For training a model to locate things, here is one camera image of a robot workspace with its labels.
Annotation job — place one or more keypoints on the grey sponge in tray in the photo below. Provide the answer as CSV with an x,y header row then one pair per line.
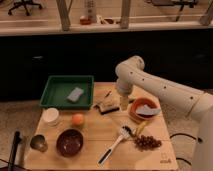
x,y
75,94

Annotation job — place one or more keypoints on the white plastic cup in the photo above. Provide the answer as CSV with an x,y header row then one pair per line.
x,y
51,116

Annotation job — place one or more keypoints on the red object on shelf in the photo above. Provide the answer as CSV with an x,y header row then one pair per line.
x,y
85,21

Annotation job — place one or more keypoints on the white handled dish brush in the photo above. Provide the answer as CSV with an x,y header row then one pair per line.
x,y
124,134

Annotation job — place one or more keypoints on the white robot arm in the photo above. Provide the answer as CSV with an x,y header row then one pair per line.
x,y
196,103

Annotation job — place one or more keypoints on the dark brown bowl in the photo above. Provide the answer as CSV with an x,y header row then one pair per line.
x,y
69,143

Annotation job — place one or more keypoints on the small metal cup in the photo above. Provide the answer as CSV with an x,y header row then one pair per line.
x,y
39,143

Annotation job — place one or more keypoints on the yellow banana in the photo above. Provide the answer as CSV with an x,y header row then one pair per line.
x,y
140,127

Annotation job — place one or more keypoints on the orange bowl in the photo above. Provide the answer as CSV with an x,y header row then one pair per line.
x,y
140,102

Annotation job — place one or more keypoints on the bunch of dark grapes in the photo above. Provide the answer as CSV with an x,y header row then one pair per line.
x,y
147,142

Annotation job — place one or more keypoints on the black stand at left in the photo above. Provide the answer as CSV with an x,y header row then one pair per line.
x,y
15,143

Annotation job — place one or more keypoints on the black office chair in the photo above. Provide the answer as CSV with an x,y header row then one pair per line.
x,y
24,3

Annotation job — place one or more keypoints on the grey cloth in bowl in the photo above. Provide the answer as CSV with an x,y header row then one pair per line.
x,y
146,110

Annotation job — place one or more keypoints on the orange fruit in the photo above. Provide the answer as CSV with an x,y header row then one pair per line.
x,y
77,119

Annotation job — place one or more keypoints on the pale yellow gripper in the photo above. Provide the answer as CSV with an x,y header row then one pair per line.
x,y
124,101

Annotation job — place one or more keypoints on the green plastic tray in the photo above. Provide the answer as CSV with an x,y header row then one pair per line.
x,y
59,87

